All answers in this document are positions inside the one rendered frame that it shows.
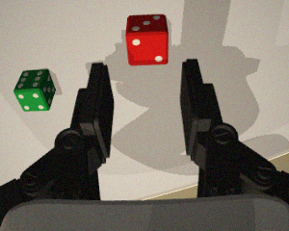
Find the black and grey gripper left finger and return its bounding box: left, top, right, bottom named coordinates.
left=0, top=63, right=115, bottom=225

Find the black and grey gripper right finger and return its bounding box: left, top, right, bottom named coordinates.
left=180, top=59, right=289, bottom=205

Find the red die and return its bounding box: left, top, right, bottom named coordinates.
left=125, top=14, right=169, bottom=65

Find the green die with white pips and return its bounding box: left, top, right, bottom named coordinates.
left=13, top=69, right=56, bottom=112

